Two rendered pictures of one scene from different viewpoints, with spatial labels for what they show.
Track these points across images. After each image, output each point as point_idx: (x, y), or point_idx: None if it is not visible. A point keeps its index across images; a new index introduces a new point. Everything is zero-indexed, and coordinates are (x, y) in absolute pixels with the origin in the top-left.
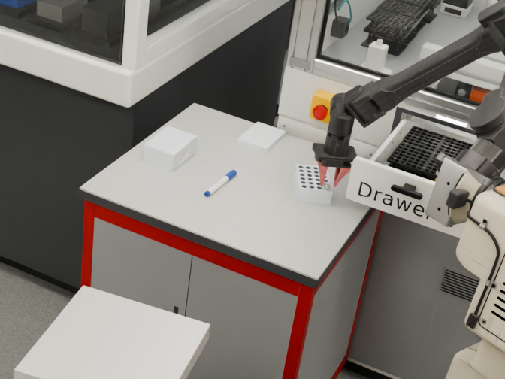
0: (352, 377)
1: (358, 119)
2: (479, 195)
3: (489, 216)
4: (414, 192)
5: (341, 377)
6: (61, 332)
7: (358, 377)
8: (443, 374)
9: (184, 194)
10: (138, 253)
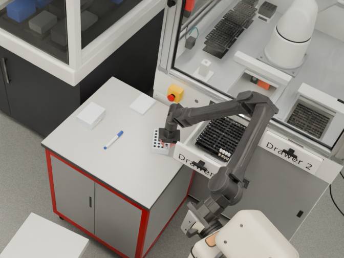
0: (191, 201)
1: (179, 124)
2: (196, 244)
3: (198, 257)
4: (202, 167)
5: (186, 200)
6: (15, 244)
7: (193, 201)
8: (231, 211)
9: (93, 147)
10: (71, 173)
